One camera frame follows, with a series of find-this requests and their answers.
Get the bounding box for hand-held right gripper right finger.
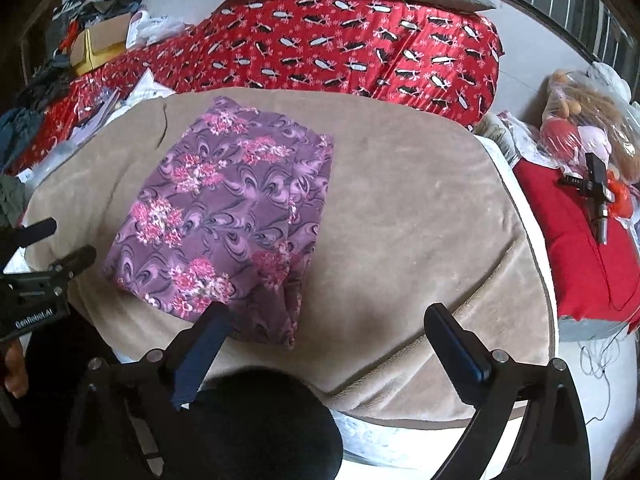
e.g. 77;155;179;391
424;302;593;480

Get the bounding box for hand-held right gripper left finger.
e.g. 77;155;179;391
60;301;233;480

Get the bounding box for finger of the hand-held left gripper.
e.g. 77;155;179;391
46;244;98;282
14;217;57;249

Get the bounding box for purple floral cloth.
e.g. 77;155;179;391
102;96;335;350

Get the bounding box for dark blue clothes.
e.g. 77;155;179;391
0;57;71;171

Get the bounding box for person's left hand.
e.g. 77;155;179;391
2;344;27;400

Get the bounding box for green cloth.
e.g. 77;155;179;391
0;175;31;231

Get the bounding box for dark cloth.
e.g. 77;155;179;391
187;366;345;480

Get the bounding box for red cushion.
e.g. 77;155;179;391
512;157;640;333

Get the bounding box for tan fleece blanket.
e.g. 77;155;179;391
22;87;558;423

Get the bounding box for yellow box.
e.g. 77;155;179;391
72;27;126;78

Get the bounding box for white papers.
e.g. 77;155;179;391
70;70;176;146

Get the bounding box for brown cardboard box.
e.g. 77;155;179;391
70;10;136;68

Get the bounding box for black hand tool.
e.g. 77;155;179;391
557;152;617;246

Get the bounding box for clear plastic wrapped cloth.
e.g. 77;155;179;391
472;110;543;168

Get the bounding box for white plastic bag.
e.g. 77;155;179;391
127;10;186;48

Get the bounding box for plastic bag of plush toys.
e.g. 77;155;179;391
537;62;640;221

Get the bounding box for red printed blanket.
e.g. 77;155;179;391
10;0;505;176

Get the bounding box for window with metal grille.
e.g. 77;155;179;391
492;0;640;91

